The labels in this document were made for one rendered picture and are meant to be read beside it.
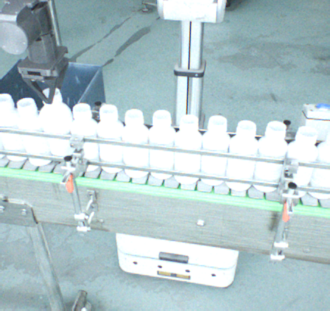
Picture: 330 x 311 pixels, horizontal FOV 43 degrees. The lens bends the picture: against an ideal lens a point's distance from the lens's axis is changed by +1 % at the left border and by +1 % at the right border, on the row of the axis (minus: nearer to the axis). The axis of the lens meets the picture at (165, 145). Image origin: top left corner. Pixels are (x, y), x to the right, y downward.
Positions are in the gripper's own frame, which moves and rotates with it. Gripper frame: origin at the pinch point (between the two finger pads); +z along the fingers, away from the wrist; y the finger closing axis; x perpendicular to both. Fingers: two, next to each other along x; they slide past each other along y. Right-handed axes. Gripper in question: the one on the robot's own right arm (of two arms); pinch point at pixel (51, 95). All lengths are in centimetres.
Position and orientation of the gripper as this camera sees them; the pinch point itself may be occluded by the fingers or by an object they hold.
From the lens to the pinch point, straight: 92.4
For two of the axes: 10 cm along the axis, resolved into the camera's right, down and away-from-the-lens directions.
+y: -1.8, 6.2, -7.6
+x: 9.8, 1.1, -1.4
